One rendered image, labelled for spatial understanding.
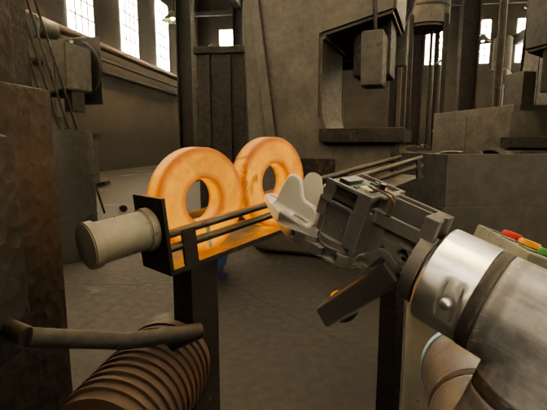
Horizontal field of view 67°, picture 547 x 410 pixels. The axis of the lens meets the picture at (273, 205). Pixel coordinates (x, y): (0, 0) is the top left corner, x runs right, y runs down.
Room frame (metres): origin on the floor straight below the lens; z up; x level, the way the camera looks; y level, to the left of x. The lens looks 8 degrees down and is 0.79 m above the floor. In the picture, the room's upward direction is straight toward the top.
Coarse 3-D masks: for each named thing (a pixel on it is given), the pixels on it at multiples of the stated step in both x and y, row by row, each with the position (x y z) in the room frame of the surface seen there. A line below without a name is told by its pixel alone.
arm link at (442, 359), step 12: (444, 336) 0.47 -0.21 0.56; (432, 348) 0.46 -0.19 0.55; (444, 348) 0.44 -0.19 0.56; (456, 348) 0.43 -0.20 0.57; (432, 360) 0.44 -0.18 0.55; (444, 360) 0.42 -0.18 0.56; (456, 360) 0.41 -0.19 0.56; (468, 360) 0.40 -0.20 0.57; (420, 372) 0.46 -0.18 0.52; (432, 372) 0.42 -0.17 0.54; (444, 372) 0.40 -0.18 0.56; (456, 372) 0.39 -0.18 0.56; (468, 372) 0.38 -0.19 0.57; (432, 384) 0.40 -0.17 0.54
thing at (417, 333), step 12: (408, 312) 0.73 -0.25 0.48; (408, 324) 0.73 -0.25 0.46; (420, 324) 0.70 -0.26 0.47; (408, 336) 0.73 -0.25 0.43; (420, 336) 0.70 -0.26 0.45; (432, 336) 0.68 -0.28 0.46; (408, 348) 0.73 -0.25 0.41; (420, 348) 0.70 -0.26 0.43; (408, 360) 0.72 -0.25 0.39; (420, 360) 0.70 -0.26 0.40; (408, 372) 0.72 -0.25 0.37; (408, 384) 0.72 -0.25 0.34; (420, 384) 0.69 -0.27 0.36; (408, 396) 0.72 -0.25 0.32; (420, 396) 0.69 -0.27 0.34; (408, 408) 0.72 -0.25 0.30; (420, 408) 0.69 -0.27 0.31
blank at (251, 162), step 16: (256, 144) 0.69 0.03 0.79; (272, 144) 0.72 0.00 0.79; (288, 144) 0.75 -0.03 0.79; (240, 160) 0.68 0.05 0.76; (256, 160) 0.69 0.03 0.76; (272, 160) 0.72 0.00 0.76; (288, 160) 0.75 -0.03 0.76; (240, 176) 0.67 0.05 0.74; (256, 176) 0.69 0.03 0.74; (256, 192) 0.69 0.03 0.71; (256, 224) 0.71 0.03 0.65; (272, 224) 0.72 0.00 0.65
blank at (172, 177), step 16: (176, 160) 0.57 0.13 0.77; (192, 160) 0.59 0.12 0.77; (208, 160) 0.62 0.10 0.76; (224, 160) 0.64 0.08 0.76; (160, 176) 0.56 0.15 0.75; (176, 176) 0.57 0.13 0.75; (192, 176) 0.59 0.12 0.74; (208, 176) 0.61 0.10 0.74; (224, 176) 0.64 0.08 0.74; (160, 192) 0.56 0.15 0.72; (176, 192) 0.57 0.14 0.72; (224, 192) 0.64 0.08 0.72; (240, 192) 0.66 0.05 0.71; (176, 208) 0.57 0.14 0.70; (208, 208) 0.65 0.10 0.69; (224, 208) 0.64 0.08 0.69; (176, 224) 0.57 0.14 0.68; (224, 224) 0.64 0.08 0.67; (176, 240) 0.57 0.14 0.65; (208, 240) 0.61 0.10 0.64; (224, 240) 0.64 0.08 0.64
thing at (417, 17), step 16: (432, 0) 8.15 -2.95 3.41; (448, 0) 8.26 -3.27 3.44; (416, 16) 8.26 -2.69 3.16; (432, 16) 8.15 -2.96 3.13; (448, 16) 8.20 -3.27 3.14; (416, 32) 8.74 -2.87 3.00; (432, 32) 8.55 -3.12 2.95; (448, 32) 8.20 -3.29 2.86; (432, 80) 8.90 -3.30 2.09; (400, 96) 8.95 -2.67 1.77; (432, 96) 8.83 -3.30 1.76; (400, 112) 8.92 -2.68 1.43; (432, 112) 8.83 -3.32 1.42; (432, 128) 8.83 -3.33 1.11
